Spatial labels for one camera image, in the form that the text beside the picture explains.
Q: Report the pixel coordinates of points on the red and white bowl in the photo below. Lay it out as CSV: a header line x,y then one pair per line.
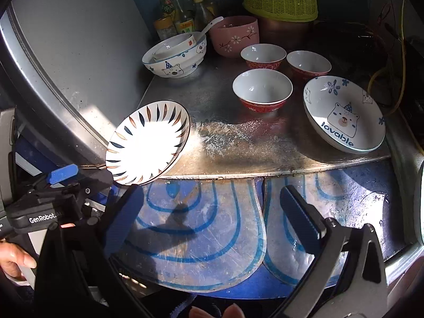
x,y
260,87
263,56
308,63

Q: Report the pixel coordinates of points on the black electrical device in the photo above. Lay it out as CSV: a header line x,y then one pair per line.
x,y
364,49

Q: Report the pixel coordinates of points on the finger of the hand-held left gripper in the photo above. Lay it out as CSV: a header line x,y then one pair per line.
x,y
96,185
63,174

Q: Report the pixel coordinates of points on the pink flower bowl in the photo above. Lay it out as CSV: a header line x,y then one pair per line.
x,y
232,44

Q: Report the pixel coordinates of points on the small flower print bowl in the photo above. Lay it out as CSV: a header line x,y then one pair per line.
x,y
172,49

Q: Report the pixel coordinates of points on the bear print shallow plate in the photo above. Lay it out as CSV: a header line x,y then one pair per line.
x,y
344,116

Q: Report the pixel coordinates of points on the slim clear bottle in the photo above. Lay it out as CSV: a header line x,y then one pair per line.
x,y
187,1

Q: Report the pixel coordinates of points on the copper metal pot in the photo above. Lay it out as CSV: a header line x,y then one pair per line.
x,y
281,33

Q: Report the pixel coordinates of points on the orange cap clear bottle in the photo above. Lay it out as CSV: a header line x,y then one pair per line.
x,y
202,15

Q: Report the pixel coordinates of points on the person's right hand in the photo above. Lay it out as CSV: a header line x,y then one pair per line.
x,y
215,312

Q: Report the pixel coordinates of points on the blue lined mat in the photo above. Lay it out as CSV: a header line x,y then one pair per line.
x,y
198,238
347,198

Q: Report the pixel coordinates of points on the yellow label oil bottle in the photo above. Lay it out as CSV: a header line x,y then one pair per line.
x,y
184,24

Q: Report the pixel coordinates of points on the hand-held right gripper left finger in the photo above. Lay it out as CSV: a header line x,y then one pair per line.
x,y
123,220

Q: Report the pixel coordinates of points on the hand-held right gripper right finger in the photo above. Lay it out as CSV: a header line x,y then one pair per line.
x,y
302,220

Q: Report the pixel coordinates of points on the person's left hand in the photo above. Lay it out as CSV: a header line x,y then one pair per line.
x,y
15,258

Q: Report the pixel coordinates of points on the large bear print bowl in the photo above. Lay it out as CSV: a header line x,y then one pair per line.
x,y
175,69

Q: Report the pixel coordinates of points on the green label bottle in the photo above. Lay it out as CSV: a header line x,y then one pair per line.
x,y
165,6

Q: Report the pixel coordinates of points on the grey appliance panel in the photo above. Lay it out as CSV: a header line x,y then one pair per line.
x,y
66,56

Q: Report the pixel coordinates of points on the yellow lid glass jar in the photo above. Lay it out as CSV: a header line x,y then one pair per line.
x,y
164,28

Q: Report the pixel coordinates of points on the dark cap bottle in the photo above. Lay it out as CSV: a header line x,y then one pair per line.
x,y
208,0

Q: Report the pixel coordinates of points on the white ceramic spoon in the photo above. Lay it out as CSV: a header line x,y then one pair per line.
x,y
209,25

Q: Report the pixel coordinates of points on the striped white plate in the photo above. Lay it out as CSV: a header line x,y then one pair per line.
x,y
149,145

